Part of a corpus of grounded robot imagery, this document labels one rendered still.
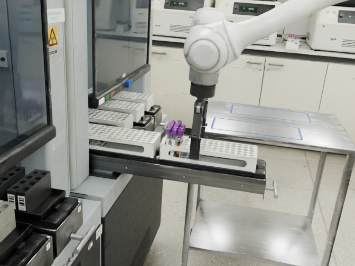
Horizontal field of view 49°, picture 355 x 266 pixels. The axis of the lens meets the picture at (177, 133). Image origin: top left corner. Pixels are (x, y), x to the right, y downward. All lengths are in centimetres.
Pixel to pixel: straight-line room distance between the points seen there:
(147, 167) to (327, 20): 255
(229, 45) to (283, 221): 125
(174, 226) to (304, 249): 82
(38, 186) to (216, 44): 52
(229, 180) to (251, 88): 236
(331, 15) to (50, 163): 287
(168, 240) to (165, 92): 174
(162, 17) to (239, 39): 259
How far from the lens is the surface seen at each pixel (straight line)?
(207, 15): 109
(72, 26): 106
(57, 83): 100
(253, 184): 118
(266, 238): 186
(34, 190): 94
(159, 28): 354
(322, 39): 348
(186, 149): 118
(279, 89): 351
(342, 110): 362
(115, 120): 140
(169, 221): 239
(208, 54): 90
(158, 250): 216
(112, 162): 124
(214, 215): 196
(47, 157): 101
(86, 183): 124
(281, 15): 101
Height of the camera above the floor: 132
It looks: 21 degrees down
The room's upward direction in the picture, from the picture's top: 4 degrees clockwise
